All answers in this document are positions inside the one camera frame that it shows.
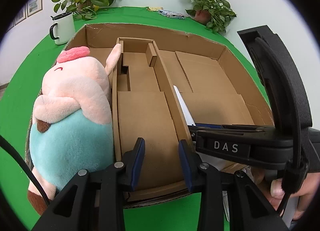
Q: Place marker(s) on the group of framed certificates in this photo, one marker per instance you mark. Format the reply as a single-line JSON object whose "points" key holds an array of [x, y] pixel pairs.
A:
{"points": [[33, 4]]}

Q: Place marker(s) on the small brown cardboard box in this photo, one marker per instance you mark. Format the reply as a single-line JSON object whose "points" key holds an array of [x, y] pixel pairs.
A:
{"points": [[145, 116]]}

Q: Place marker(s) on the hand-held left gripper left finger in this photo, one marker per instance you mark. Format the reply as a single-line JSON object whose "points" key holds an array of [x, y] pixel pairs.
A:
{"points": [[138, 163]]}

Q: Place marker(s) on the potted plant in brown pot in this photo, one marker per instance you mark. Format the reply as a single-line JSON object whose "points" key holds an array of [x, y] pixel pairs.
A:
{"points": [[212, 4]]}

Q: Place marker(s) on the person's right hand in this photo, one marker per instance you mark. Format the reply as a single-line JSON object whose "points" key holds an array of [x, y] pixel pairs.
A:
{"points": [[276, 188]]}

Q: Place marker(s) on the blue and white packet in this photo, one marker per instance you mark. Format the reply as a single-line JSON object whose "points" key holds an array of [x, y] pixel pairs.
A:
{"points": [[172, 14]]}

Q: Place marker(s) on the yellow cloth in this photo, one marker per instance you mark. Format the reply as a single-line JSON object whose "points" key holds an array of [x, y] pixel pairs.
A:
{"points": [[153, 9]]}

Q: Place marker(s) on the large cardboard box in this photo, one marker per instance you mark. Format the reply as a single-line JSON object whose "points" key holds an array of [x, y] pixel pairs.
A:
{"points": [[207, 71]]}

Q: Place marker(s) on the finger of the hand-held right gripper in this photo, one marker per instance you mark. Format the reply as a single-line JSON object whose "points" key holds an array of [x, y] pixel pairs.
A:
{"points": [[210, 127]]}

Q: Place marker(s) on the pink pig plush toy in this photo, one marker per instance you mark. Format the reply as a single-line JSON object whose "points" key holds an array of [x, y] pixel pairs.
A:
{"points": [[72, 126]]}

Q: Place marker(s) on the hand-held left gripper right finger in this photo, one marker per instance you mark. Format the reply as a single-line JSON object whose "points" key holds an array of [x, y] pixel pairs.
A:
{"points": [[185, 166]]}

